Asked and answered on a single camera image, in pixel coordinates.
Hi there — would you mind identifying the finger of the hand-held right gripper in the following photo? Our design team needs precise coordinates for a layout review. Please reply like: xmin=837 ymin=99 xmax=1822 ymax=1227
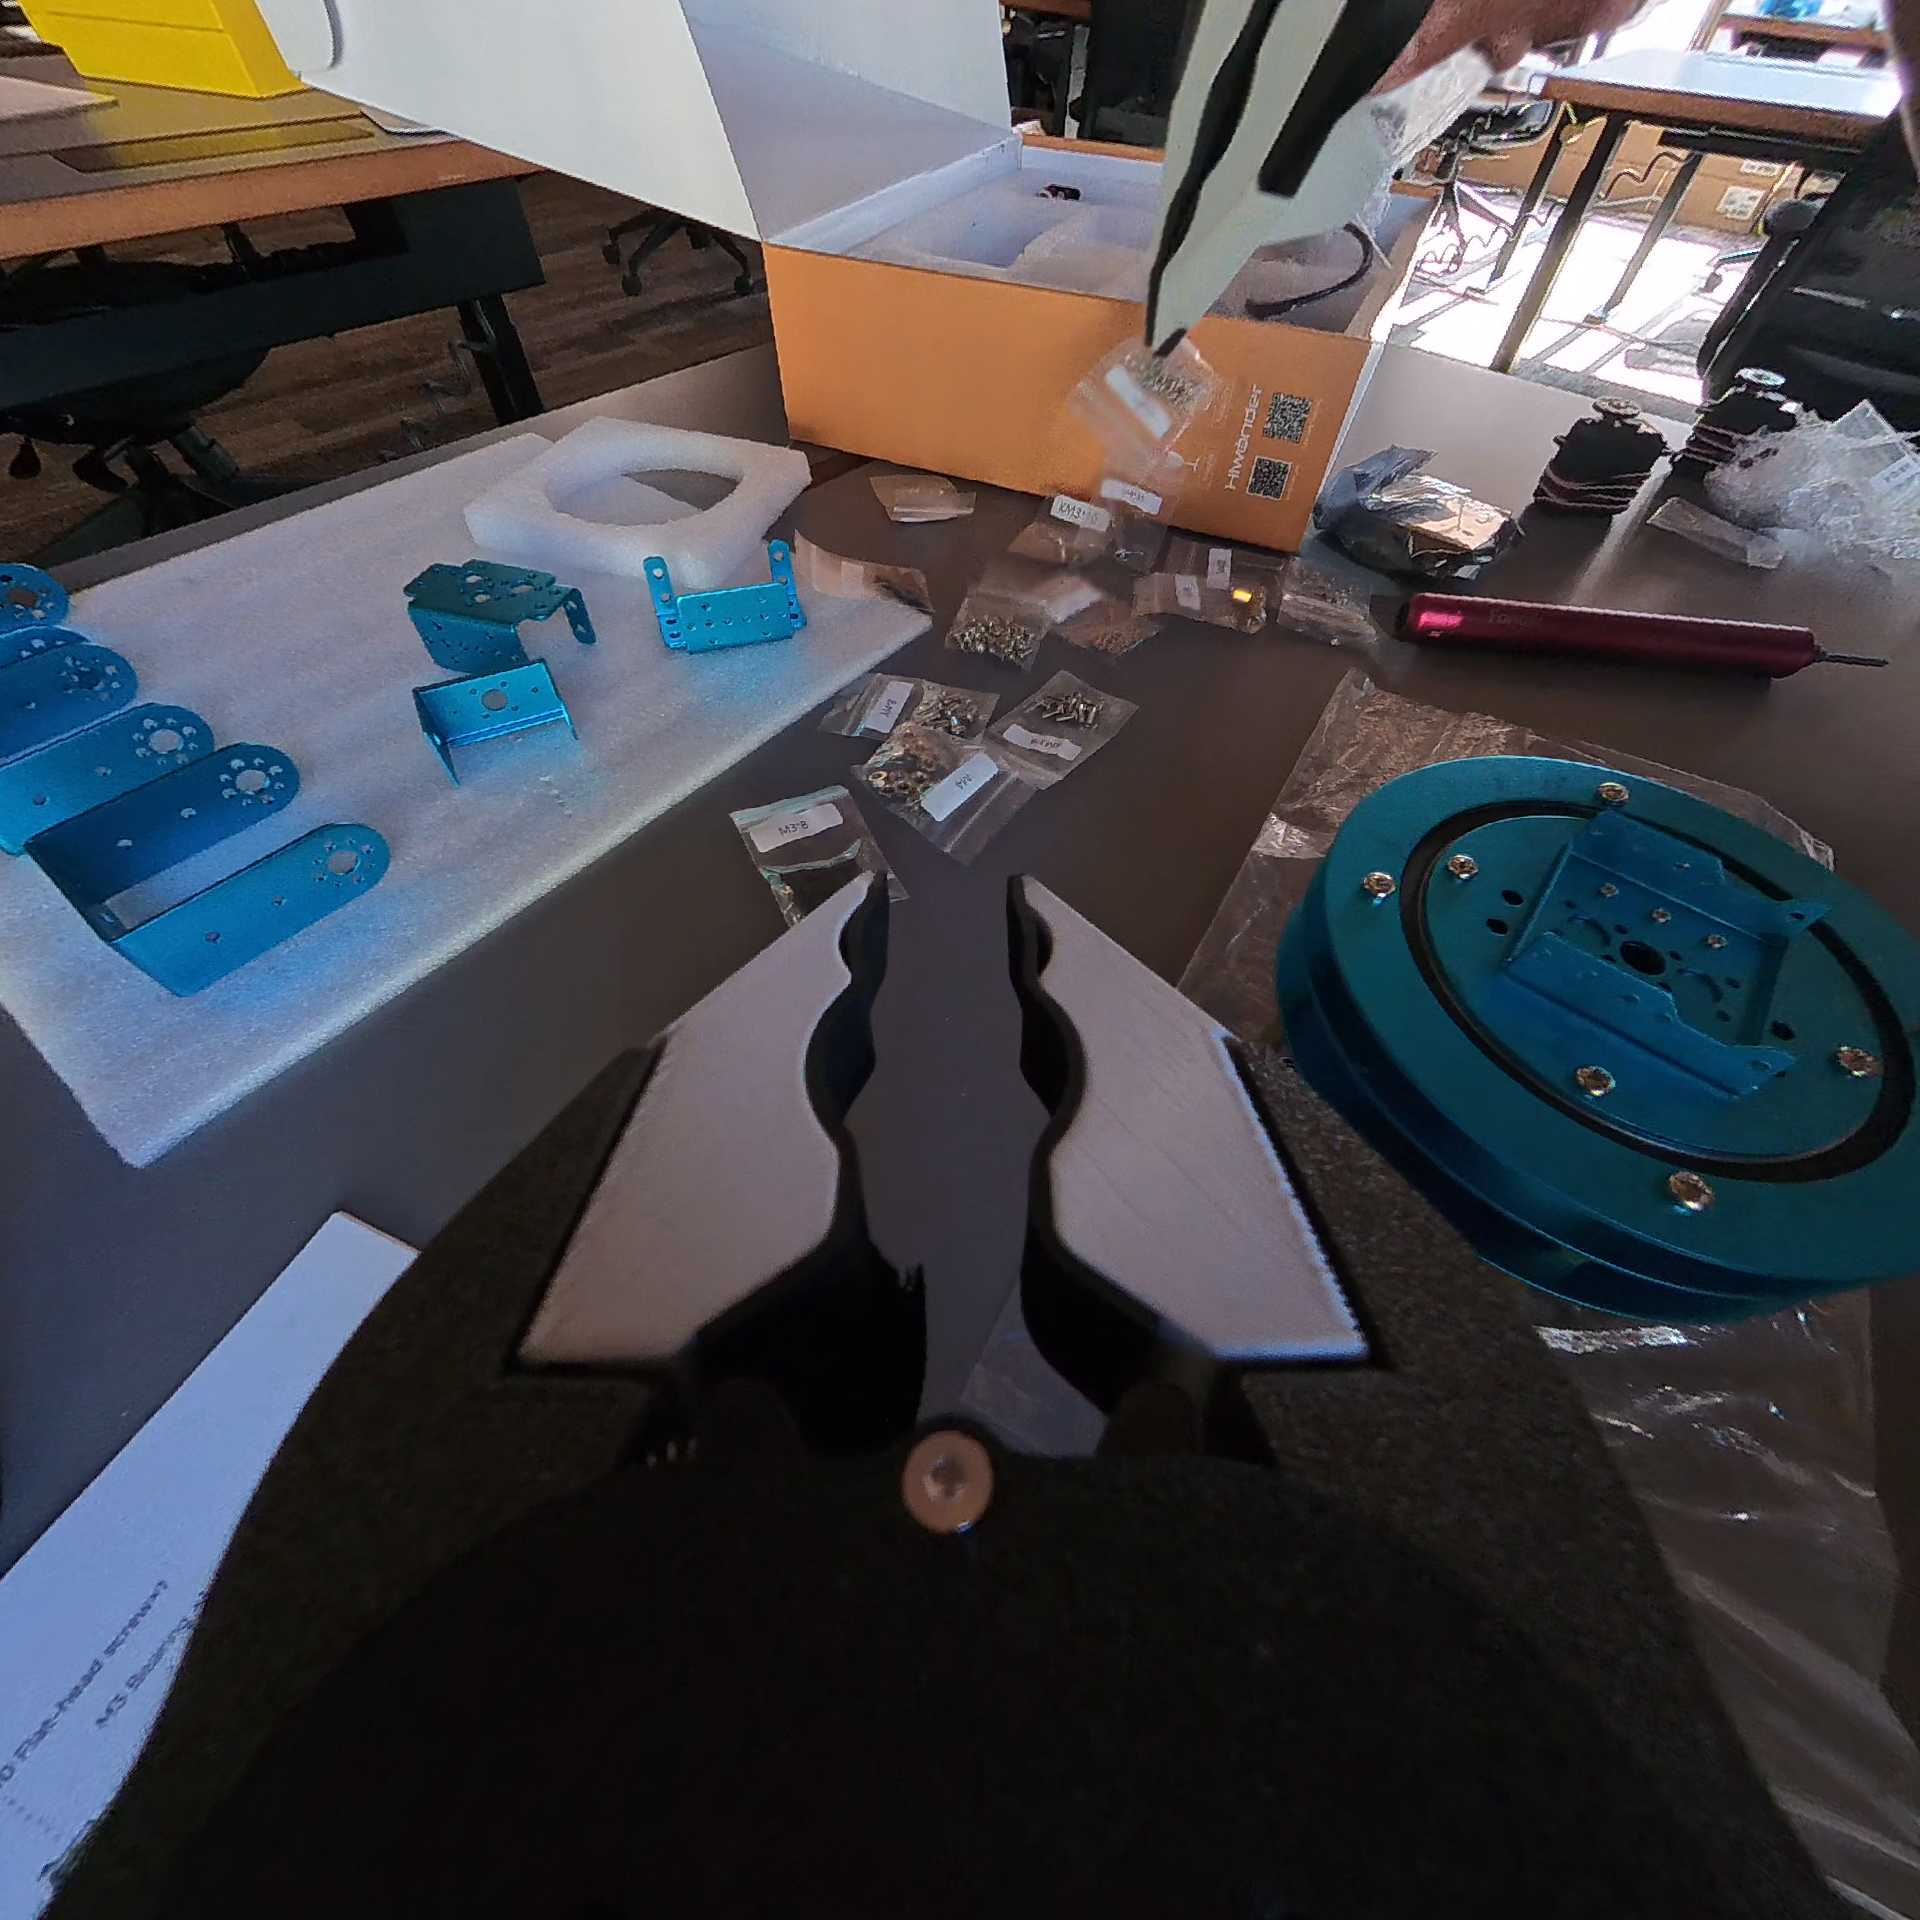
xmin=1177 ymin=0 xmax=1502 ymax=346
xmin=1147 ymin=0 xmax=1352 ymax=349

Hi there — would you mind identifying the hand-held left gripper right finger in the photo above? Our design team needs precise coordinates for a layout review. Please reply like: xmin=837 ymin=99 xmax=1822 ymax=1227
xmin=1005 ymin=872 xmax=1373 ymax=1367

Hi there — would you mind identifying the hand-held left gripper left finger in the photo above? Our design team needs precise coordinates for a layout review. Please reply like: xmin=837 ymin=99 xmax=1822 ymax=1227
xmin=514 ymin=871 xmax=893 ymax=1374

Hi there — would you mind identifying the clear screw bag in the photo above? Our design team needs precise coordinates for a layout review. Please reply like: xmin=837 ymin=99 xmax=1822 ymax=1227
xmin=1054 ymin=326 xmax=1219 ymax=514

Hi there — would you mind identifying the teal round turntable base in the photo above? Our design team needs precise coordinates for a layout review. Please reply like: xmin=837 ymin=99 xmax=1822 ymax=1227
xmin=1274 ymin=754 xmax=1920 ymax=1325

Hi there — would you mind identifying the red screwdriver handle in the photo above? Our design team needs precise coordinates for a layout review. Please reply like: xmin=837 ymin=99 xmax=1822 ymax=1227
xmin=1394 ymin=588 xmax=1894 ymax=686

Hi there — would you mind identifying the pile of small parts bags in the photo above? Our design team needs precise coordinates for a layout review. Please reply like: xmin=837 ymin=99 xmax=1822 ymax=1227
xmin=726 ymin=463 xmax=1384 ymax=922

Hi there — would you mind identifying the white instruction manual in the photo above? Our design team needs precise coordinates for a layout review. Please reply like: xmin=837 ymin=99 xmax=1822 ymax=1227
xmin=0 ymin=1212 xmax=423 ymax=1920

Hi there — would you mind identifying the person's right hand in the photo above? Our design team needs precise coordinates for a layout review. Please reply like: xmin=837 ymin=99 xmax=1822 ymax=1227
xmin=1407 ymin=0 xmax=1648 ymax=74

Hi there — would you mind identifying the orange white cardboard box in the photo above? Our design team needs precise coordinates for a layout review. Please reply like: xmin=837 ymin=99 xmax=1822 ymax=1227
xmin=250 ymin=0 xmax=1390 ymax=554

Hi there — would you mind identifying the black servo motor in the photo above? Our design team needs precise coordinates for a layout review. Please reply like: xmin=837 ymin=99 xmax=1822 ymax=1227
xmin=1520 ymin=397 xmax=1678 ymax=520
xmin=1667 ymin=367 xmax=1813 ymax=485

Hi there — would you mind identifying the white foam sheet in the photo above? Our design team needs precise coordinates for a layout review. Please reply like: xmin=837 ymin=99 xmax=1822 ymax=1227
xmin=0 ymin=412 xmax=934 ymax=1172

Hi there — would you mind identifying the wooden background table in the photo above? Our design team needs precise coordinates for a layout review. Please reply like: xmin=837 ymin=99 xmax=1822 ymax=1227
xmin=1493 ymin=40 xmax=1920 ymax=378

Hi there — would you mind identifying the black office chair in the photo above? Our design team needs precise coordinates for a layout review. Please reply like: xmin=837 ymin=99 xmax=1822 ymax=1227
xmin=1698 ymin=111 xmax=1920 ymax=436

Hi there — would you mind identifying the large clear plastic bag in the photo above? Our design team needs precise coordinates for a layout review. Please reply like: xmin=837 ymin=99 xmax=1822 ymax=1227
xmin=1177 ymin=668 xmax=1920 ymax=1920

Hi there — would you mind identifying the wooden side table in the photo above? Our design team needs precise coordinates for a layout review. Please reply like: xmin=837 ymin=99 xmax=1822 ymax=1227
xmin=0 ymin=67 xmax=549 ymax=430

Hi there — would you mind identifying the yellow plastic box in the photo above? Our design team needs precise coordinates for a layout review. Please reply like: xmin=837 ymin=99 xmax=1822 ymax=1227
xmin=17 ymin=0 xmax=297 ymax=100

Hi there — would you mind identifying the small blue angled bracket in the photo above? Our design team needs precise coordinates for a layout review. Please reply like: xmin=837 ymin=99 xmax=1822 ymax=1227
xmin=411 ymin=670 xmax=579 ymax=789

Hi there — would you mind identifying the short blue U bracket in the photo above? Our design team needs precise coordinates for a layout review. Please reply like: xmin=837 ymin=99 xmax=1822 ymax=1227
xmin=641 ymin=538 xmax=811 ymax=655

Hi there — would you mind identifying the teal multi-hole bracket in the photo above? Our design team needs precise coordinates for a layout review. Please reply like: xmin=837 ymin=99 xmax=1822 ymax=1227
xmin=401 ymin=557 xmax=598 ymax=671

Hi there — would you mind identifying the white foam ring block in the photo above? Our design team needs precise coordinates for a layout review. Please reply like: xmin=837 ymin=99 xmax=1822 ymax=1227
xmin=462 ymin=415 xmax=816 ymax=590

